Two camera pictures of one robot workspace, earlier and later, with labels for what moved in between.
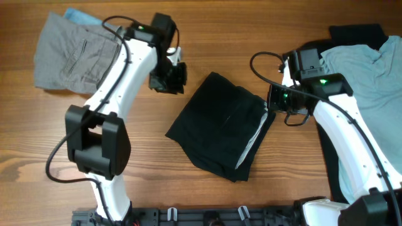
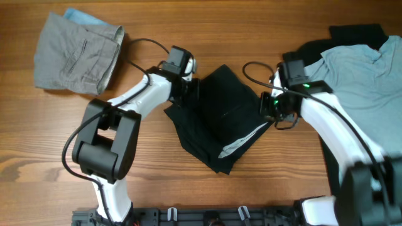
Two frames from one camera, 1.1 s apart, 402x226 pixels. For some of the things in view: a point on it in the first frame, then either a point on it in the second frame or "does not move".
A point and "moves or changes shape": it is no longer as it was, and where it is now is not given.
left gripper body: (169, 77) -> (190, 90)
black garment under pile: (345, 36) does not move
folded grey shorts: (71, 57) does not move
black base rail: (282, 216) does not move
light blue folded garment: (81, 16) does not move
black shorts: (223, 127) moves or changes shape
